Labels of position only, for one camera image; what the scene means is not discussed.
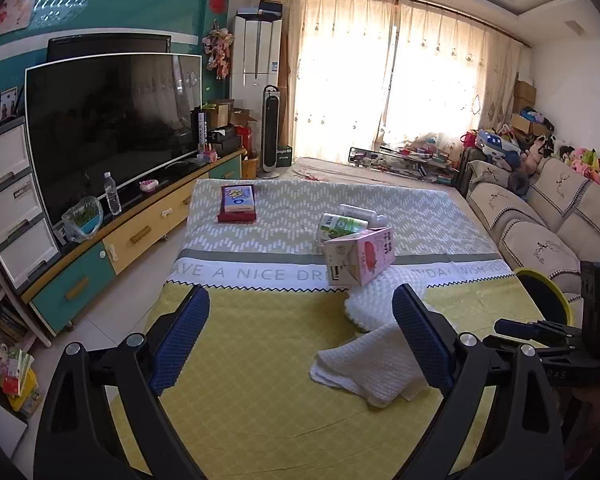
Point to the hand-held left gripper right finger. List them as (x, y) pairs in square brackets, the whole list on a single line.
[(422, 345)]

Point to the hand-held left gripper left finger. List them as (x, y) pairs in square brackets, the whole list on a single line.
[(180, 340)]

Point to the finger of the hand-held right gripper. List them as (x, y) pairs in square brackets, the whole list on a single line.
[(560, 351), (520, 329)]

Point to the black bin with yellow rim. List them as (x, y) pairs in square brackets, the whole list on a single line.
[(550, 290)]

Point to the white textured towel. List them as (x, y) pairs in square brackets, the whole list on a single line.
[(380, 300), (365, 370)]

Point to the pink drink carton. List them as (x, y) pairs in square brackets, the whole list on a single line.
[(360, 255)]

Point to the clear plastic bottle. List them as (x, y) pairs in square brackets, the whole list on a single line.
[(365, 215)]

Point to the green label drink bottle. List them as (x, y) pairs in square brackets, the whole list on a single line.
[(337, 225)]

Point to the person's right hand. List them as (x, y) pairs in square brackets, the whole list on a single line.
[(592, 410)]

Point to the beige sofa with covers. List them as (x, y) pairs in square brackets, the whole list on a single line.
[(540, 245)]

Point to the teal yellow television cabinet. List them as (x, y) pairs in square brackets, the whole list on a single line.
[(130, 240)]

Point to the row of plush toys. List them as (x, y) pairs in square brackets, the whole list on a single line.
[(590, 165)]

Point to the grey neck pillow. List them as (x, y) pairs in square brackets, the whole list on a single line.
[(520, 180)]

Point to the red box with colourful lid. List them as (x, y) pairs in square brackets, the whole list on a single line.
[(237, 200)]

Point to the plastic bag with greens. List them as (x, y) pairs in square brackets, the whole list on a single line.
[(82, 217)]

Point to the small pink dish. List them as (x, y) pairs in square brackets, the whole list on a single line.
[(148, 186)]

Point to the clear water bottle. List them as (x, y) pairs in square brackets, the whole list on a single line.
[(112, 195)]

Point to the stack of colourful booklets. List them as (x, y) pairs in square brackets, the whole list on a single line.
[(20, 380)]

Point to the pink plush toy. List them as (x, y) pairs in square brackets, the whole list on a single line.
[(532, 155)]

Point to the shelf of children's books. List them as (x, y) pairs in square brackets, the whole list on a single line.
[(0, 320)]

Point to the small pink toy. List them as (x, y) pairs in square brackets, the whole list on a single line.
[(207, 154)]

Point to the blue star print bag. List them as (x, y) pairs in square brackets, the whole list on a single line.
[(492, 142)]

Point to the pile of books and toys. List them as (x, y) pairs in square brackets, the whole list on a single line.
[(420, 155)]

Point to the floral cream sheet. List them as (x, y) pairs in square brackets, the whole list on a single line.
[(340, 172)]

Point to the glass coffee table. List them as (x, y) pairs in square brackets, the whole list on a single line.
[(365, 157)]

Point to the pink handbag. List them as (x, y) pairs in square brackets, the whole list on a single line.
[(469, 139)]

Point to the black flat boxes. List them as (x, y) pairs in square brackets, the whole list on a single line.
[(225, 140)]

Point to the tall black white box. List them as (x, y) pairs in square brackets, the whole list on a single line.
[(202, 132)]

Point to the dark green box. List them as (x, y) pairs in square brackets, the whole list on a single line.
[(282, 155)]

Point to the stack of cardboard boxes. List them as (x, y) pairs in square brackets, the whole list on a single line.
[(525, 105)]

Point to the white plastic drawer unit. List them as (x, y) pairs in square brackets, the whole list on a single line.
[(10, 195)]

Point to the black white tower fan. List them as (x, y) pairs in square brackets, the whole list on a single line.
[(272, 130)]

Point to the open cardboard box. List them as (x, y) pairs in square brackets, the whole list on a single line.
[(242, 117)]

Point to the closed cardboard box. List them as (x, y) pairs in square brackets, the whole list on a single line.
[(222, 112)]

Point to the large curved television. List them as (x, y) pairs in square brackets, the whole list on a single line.
[(105, 120)]

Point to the cream sheer curtain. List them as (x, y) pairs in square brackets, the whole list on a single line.
[(445, 75), (340, 70)]

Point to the tall brown cardboard roll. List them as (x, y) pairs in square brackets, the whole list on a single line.
[(286, 90)]

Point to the ceiling air vent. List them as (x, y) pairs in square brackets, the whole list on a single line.
[(575, 27)]

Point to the pink artificial flower garland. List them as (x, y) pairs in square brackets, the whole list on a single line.
[(219, 50)]

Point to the white standing air conditioner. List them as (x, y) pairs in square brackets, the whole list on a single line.
[(257, 55)]

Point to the dark box on air conditioner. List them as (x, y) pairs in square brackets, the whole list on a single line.
[(265, 7)]

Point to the red round wall decoration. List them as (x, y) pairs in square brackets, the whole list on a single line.
[(217, 1)]

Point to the cartoon wall poster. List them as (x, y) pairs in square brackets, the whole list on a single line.
[(15, 7)]

